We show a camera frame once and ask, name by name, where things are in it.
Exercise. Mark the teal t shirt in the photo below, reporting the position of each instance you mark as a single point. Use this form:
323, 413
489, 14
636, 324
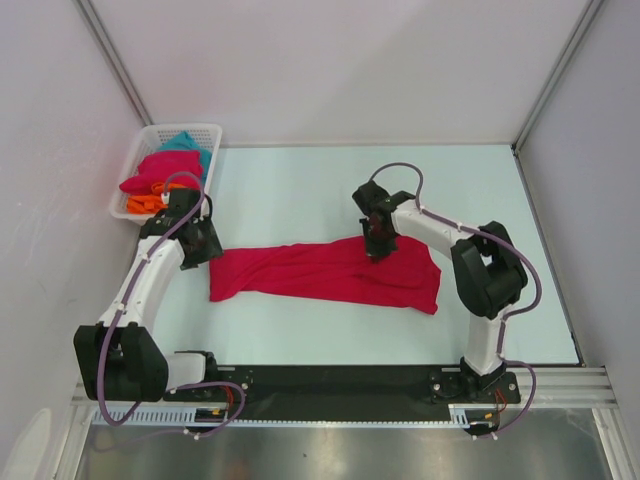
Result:
183, 141

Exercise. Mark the orange t shirt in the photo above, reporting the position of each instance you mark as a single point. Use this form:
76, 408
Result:
147, 204

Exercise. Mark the white slotted cable duct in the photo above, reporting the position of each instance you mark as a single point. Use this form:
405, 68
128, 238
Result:
204, 418

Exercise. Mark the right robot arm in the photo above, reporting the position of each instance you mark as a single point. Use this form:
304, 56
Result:
488, 274

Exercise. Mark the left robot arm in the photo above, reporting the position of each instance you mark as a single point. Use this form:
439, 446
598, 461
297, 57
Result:
118, 358

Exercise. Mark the white plastic laundry basket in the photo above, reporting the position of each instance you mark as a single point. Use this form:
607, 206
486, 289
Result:
208, 136

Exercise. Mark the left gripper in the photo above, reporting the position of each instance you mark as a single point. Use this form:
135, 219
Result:
212, 249

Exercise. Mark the magenta t shirt in basket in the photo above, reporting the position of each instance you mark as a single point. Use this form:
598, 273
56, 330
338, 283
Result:
159, 167

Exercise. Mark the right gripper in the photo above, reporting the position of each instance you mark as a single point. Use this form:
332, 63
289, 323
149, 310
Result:
373, 251

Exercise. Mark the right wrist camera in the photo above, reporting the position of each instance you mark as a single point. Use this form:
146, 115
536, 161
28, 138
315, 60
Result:
368, 195

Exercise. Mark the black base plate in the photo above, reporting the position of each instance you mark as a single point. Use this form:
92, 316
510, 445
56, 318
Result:
359, 393

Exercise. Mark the crimson red t shirt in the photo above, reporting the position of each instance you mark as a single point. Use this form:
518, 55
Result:
336, 271

